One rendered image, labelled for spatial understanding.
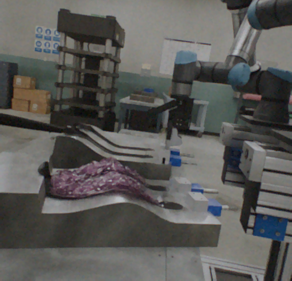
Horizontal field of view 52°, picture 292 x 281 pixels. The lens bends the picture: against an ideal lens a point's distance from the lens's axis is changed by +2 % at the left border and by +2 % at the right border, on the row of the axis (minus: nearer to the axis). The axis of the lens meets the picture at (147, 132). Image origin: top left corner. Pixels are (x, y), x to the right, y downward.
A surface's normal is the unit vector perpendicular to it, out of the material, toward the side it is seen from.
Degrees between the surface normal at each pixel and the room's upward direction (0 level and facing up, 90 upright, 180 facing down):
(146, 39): 90
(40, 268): 0
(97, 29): 90
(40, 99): 85
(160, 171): 90
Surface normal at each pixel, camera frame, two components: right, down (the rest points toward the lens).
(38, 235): 0.22, 0.19
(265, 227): -0.11, 0.15
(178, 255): 0.14, -0.98
